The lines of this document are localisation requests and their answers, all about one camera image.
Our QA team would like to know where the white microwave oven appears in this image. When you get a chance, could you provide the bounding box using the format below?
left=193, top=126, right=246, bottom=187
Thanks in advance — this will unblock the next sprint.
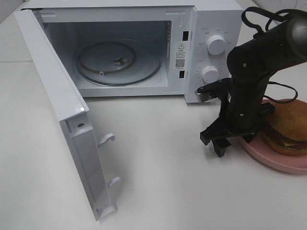
left=15, top=0, right=243, bottom=103

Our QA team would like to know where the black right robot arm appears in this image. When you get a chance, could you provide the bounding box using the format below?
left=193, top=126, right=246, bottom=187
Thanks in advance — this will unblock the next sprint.
left=196, top=7, right=307, bottom=157

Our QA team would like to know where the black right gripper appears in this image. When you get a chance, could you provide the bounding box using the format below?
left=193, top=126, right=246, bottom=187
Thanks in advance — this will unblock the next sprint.
left=200, top=79, right=275, bottom=157

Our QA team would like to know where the pink plate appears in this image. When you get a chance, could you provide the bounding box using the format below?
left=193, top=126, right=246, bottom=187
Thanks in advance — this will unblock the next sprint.
left=240, top=99, right=307, bottom=174

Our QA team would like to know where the glass microwave turntable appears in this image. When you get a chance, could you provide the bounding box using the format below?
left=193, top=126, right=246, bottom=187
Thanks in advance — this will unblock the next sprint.
left=75, top=39, right=163, bottom=86

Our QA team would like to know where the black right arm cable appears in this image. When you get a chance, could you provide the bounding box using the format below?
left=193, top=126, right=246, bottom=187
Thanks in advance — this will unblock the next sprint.
left=240, top=6, right=300, bottom=104

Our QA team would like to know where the white microwave door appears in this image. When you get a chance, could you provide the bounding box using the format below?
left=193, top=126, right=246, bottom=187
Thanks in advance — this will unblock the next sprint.
left=14, top=10, right=120, bottom=220

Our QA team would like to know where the white timer knob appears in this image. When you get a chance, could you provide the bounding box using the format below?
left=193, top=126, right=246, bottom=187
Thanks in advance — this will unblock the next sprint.
left=200, top=66, right=219, bottom=83

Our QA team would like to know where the upper white power knob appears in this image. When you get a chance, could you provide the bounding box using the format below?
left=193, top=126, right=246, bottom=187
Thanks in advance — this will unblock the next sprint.
left=207, top=34, right=226, bottom=55

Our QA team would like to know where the burger with lettuce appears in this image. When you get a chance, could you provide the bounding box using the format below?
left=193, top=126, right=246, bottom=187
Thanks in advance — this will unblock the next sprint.
left=261, top=99, right=307, bottom=156

